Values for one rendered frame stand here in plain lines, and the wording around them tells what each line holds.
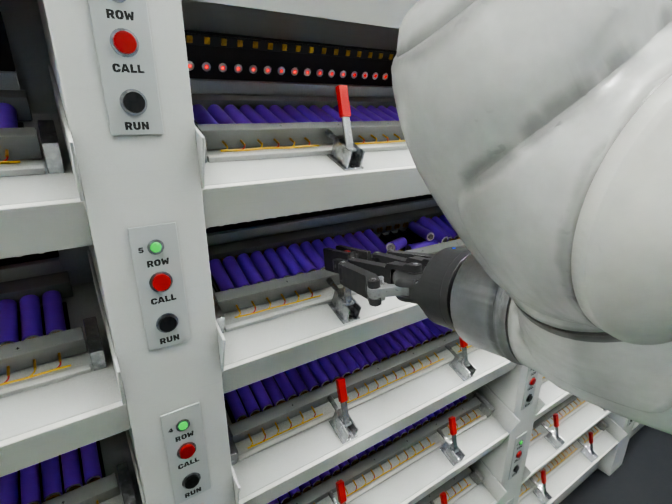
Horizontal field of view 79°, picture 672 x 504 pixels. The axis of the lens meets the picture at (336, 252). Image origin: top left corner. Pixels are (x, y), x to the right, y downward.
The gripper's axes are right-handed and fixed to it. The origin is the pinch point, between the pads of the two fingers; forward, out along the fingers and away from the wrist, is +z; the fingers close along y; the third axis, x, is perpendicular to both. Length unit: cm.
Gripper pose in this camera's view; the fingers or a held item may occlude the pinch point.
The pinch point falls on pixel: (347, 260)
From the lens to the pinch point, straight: 52.7
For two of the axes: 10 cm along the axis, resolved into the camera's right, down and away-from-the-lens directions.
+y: 8.3, -1.8, 5.2
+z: -5.4, -1.2, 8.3
